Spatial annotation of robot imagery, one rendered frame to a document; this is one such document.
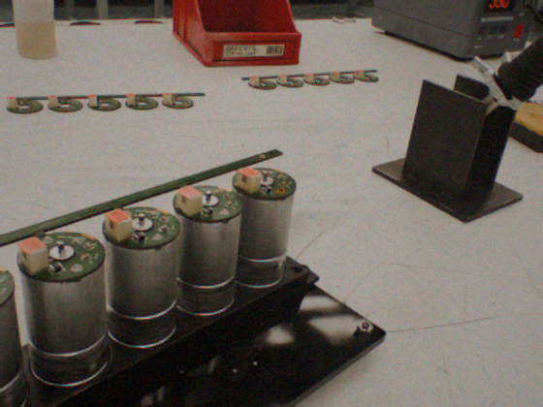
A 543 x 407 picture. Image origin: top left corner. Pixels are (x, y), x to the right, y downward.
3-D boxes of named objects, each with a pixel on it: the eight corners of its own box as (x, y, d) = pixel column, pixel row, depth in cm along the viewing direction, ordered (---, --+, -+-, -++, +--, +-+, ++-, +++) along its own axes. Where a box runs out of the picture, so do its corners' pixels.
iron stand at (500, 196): (418, 253, 38) (538, 176, 30) (352, 140, 40) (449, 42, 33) (474, 229, 42) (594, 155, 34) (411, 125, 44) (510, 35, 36)
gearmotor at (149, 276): (189, 346, 22) (194, 228, 20) (132, 377, 21) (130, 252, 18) (150, 311, 24) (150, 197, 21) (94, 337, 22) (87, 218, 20)
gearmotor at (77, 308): (123, 382, 20) (120, 256, 18) (55, 418, 19) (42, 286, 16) (85, 342, 22) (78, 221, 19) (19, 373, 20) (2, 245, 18)
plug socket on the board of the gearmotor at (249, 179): (265, 188, 23) (267, 172, 23) (248, 194, 22) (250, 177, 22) (250, 179, 23) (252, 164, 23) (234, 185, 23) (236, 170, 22)
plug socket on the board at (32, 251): (57, 265, 17) (55, 245, 17) (29, 274, 17) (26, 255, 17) (44, 252, 18) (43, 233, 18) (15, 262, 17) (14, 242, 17)
